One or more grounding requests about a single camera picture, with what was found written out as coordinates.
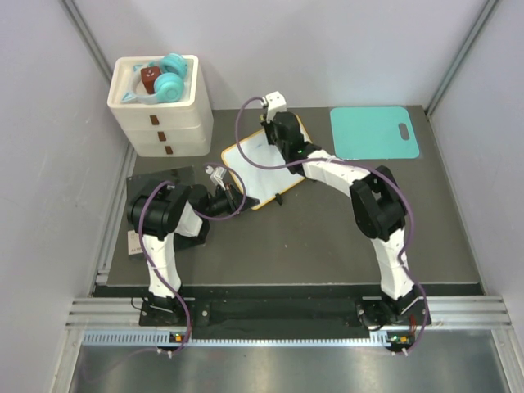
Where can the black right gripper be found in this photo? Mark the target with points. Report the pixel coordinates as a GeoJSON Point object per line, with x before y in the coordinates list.
{"type": "Point", "coordinates": [268, 127]}

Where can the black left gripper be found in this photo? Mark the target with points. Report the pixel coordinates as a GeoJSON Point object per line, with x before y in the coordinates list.
{"type": "Point", "coordinates": [232, 196]}

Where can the yellow framed whiteboard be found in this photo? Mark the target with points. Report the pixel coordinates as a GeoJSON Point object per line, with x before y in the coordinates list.
{"type": "Point", "coordinates": [261, 184]}

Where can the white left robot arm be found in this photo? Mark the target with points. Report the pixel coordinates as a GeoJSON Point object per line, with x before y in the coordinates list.
{"type": "Point", "coordinates": [160, 252]}

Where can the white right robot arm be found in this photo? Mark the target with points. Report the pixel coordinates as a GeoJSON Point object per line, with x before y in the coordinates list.
{"type": "Point", "coordinates": [377, 204]}

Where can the black whiteboard stand foot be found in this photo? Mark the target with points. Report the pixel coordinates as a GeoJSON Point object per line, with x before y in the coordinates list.
{"type": "Point", "coordinates": [279, 199]}

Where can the teal cutting board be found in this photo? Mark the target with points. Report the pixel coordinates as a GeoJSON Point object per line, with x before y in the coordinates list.
{"type": "Point", "coordinates": [373, 133]}

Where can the white drawer storage box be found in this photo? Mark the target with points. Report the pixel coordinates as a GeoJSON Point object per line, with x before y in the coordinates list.
{"type": "Point", "coordinates": [177, 129]}

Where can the black mat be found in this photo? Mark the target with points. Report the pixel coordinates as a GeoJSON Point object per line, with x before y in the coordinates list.
{"type": "Point", "coordinates": [172, 205]}

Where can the teal headphones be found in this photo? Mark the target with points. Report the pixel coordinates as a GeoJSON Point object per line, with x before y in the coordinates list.
{"type": "Point", "coordinates": [169, 75]}

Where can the white paper label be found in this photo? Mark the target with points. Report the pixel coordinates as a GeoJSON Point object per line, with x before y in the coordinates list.
{"type": "Point", "coordinates": [133, 241]}

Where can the brown cube toy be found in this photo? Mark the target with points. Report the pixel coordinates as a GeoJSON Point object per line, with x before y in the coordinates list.
{"type": "Point", "coordinates": [148, 79]}

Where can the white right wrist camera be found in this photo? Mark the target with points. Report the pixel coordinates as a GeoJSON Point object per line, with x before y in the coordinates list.
{"type": "Point", "coordinates": [272, 104]}

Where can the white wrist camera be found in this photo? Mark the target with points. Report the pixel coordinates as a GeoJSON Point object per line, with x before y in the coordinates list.
{"type": "Point", "coordinates": [272, 104]}
{"type": "Point", "coordinates": [216, 175]}

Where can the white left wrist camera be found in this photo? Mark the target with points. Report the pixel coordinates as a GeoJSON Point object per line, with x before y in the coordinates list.
{"type": "Point", "coordinates": [216, 175]}

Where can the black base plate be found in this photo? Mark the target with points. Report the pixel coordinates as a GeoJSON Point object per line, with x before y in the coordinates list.
{"type": "Point", "coordinates": [297, 318]}

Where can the grey slotted cable duct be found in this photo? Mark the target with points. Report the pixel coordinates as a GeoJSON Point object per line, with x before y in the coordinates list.
{"type": "Point", "coordinates": [173, 339]}

